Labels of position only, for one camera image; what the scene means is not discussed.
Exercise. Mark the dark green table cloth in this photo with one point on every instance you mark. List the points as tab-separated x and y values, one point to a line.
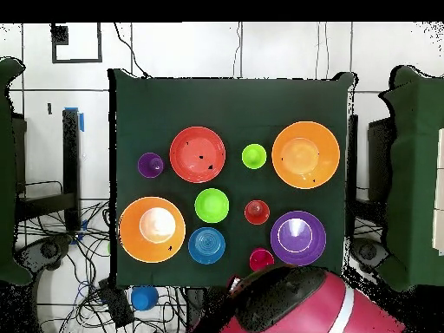
229	104

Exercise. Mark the red plastic cup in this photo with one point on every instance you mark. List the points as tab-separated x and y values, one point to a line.
256	212

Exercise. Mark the green cloth covered table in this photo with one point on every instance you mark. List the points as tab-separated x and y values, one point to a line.
7	242
416	173

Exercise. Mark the pink plastic cup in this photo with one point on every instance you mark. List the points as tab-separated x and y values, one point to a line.
260	258

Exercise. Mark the purple plastic bowl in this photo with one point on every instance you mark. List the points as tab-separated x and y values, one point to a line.
298	238

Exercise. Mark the black metal post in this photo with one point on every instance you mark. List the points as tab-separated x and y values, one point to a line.
353	173

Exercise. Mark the purple plastic cup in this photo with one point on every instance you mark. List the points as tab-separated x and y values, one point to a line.
150	165

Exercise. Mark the black power strip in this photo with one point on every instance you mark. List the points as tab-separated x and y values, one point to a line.
116	307

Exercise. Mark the black office chair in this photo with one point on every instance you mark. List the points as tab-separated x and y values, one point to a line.
367	251
45	253

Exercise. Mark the blue plastic bowl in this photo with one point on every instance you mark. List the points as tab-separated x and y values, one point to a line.
206	245

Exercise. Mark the green plastic bowl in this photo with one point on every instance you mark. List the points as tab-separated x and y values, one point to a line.
211	205

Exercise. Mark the black metal frame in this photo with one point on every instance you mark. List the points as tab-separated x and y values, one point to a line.
71	166

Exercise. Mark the green plastic cup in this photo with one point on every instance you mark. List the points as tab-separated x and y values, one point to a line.
254	156

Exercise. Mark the blue plastic cup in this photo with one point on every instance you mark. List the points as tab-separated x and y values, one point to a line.
144	298

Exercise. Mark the red plastic bowl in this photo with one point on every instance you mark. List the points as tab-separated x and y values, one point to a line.
197	154

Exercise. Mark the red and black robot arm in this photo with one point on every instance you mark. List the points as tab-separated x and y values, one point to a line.
305	305

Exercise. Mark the large orange plastic bowl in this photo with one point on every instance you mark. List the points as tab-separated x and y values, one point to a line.
305	155
152	249

